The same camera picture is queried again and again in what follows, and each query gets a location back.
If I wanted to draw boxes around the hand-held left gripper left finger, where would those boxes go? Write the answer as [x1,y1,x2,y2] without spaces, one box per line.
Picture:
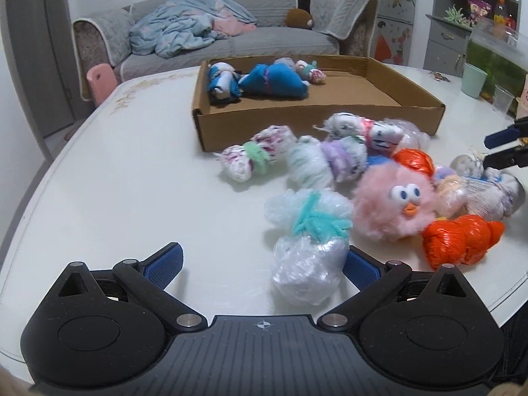
[58,243,207,331]

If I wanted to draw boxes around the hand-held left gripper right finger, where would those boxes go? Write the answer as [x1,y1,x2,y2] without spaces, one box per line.
[317,245,469,331]

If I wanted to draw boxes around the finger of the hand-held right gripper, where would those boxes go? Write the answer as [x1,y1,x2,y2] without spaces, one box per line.
[482,142,528,171]
[484,116,528,149]

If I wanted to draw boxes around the small clear plastic bundle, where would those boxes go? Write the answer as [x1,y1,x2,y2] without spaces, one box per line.
[449,152,485,178]

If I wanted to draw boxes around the bubble wrap bundle teal tie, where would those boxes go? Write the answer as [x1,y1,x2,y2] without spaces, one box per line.
[264,187,354,308]

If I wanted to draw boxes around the speckled bundle with green tie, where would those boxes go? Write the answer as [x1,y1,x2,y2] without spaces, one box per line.
[214,126,298,182]

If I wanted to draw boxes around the brown cardboard box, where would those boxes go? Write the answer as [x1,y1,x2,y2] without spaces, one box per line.
[191,55,446,153]

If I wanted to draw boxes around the clear plastic cup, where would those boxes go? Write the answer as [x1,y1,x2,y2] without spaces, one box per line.
[493,84,515,113]

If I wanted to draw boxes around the grey and white sock bundle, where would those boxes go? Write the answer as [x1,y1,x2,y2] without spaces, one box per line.
[460,169,525,221]

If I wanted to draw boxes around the green cup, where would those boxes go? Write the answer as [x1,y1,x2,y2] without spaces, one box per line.
[461,63,489,100]

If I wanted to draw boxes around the pink fluffy toy with eyes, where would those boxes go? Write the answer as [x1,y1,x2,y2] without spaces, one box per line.
[352,163,439,242]

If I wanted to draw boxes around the peach and lilac bundle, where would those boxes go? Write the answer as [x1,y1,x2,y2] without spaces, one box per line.
[431,165,469,219]

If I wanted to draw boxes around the clear plastic tank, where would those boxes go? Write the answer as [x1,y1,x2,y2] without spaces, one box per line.
[465,16,528,104]

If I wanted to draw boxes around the orange plastic bundle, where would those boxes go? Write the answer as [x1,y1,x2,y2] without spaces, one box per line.
[392,148,435,178]
[421,214,506,271]

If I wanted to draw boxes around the grey cabinet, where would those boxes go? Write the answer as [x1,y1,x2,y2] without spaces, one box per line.
[425,0,528,79]

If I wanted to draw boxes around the small blue bundle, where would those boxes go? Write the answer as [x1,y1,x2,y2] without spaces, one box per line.
[365,154,392,170]

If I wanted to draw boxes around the white and purple bundle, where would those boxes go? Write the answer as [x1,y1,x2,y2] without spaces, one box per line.
[287,135,369,188]

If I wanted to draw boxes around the green plant decoration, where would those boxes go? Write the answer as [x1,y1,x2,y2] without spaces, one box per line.
[443,5,475,27]

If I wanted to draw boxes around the purple snack packet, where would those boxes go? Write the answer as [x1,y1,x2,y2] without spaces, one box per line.
[467,0,493,19]

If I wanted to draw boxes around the striped bundle with pink tie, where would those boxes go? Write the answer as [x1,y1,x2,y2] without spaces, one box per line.
[313,111,405,151]

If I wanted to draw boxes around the printed folding screen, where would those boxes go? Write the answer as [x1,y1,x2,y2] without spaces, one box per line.
[328,0,417,64]

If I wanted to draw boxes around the blue and white bundle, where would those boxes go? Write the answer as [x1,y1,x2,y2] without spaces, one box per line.
[206,62,242,104]

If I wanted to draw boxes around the pink chair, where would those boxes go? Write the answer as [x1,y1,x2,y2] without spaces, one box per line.
[86,64,118,106]

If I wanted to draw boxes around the small colourful striped bundle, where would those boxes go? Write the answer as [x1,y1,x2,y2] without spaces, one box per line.
[295,60,327,85]

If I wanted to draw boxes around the blue knit bundle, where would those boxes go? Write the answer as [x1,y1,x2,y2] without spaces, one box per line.
[238,64,311,100]

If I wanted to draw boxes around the grey quilted sofa cover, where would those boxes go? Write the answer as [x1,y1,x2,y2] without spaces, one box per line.
[309,0,379,40]
[74,8,135,67]

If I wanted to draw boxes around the brown plush toy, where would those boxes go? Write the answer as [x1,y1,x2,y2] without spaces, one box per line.
[286,8,313,30]

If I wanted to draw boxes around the light blue blanket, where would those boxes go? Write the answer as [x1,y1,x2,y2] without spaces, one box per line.
[129,0,258,59]

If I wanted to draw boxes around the grey sofa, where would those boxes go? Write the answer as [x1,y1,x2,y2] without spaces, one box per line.
[73,0,380,100]

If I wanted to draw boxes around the grey door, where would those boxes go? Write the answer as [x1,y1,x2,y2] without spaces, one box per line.
[0,0,79,139]

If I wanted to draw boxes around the pink cloth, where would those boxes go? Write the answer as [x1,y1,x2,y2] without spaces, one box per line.
[210,10,256,36]

